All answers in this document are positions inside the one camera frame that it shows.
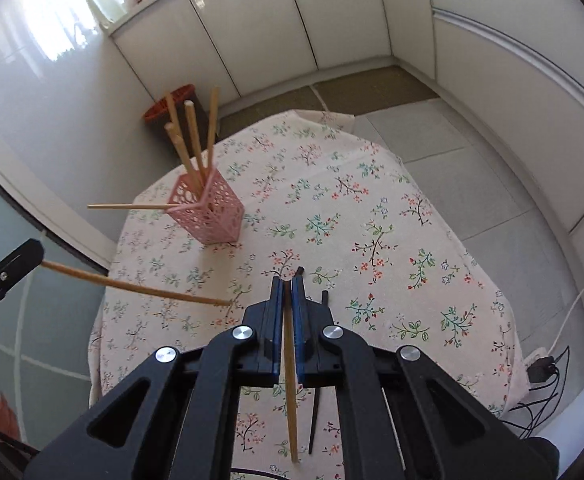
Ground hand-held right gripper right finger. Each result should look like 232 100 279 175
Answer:
292 275 560 480

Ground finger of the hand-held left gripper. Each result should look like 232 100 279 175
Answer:
0 238 44 331

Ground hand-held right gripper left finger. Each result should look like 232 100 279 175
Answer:
24 276 285 480

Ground bamboo chopstick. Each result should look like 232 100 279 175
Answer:
164 121 203 197
205 86 221 166
164 91 207 186
41 259 233 307
184 100 209 183
87 201 183 211
282 280 301 463

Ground pink perforated utensil holder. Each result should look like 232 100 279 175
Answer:
166 162 245 246

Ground frosted glass sliding door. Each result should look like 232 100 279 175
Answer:
0 160 118 461

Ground floral tablecloth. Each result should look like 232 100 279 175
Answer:
88 109 530 480

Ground olive floor mat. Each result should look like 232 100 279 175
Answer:
314 65 440 111
219 85 329 133

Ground brown trash bin red liner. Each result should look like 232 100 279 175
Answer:
142 84 210 153

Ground black power adapter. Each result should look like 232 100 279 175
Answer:
526 355 558 384

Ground white lower kitchen cabinets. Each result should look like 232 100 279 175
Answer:
109 0 584 241

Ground white cable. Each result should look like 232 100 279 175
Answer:
546 270 584 357

